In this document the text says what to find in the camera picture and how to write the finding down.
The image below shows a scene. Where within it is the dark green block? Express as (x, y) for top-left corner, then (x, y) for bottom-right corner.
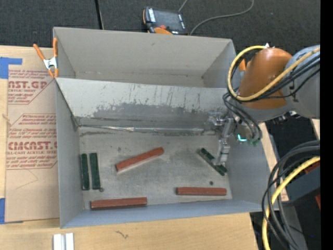
(80, 153), (91, 191)
(197, 147), (228, 177)
(89, 152), (101, 191)

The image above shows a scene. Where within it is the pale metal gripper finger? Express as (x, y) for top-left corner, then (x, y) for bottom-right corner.
(214, 139), (225, 167)
(222, 141), (231, 167)

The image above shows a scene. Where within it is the red-brown flat block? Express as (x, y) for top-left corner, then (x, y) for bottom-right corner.
(175, 186), (227, 197)
(114, 146), (165, 173)
(90, 196), (148, 210)

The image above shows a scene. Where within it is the brown cardboard board red print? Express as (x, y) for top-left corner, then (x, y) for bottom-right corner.
(0, 45), (61, 225)

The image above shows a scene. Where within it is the grey metal bin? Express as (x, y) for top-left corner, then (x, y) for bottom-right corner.
(53, 27), (280, 229)

